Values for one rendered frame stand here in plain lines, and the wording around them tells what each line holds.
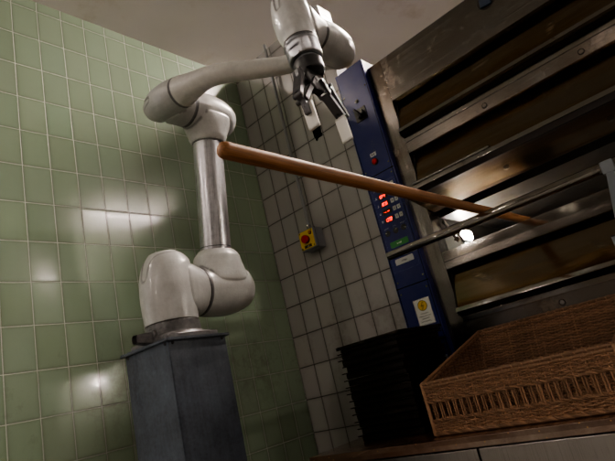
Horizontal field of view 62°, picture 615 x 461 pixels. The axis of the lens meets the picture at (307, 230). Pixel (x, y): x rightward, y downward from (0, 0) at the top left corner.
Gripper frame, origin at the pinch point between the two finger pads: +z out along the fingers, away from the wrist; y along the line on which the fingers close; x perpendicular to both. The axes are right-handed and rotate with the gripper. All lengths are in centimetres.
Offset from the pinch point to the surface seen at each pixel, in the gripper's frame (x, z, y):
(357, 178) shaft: 5.1, 16.7, 5.6
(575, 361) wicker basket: 19, 66, -43
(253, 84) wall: -92, -116, -105
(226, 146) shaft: 2.7, 16.0, 41.0
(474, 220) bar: 6, 20, -57
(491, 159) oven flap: 13, -2, -81
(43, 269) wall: -119, -12, 11
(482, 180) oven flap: 5, -1, -92
